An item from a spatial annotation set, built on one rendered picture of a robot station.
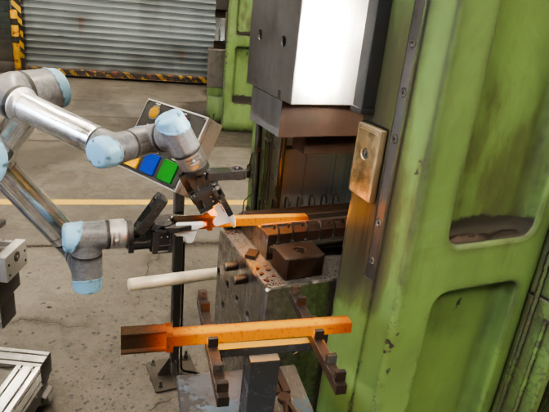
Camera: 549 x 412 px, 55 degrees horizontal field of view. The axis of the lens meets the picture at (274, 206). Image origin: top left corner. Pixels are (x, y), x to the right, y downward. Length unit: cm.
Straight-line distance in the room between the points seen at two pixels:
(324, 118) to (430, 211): 42
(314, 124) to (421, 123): 37
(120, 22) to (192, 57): 127
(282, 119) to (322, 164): 45
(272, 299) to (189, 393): 31
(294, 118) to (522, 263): 67
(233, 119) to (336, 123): 504
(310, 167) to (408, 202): 65
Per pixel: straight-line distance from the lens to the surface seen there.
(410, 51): 115
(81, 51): 944
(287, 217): 152
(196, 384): 132
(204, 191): 138
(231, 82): 634
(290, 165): 170
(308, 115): 138
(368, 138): 121
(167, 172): 184
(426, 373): 153
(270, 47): 140
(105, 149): 126
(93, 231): 136
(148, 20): 934
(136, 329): 101
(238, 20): 631
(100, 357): 261
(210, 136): 183
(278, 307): 140
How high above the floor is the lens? 161
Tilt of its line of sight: 22 degrees down
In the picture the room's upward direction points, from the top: 6 degrees clockwise
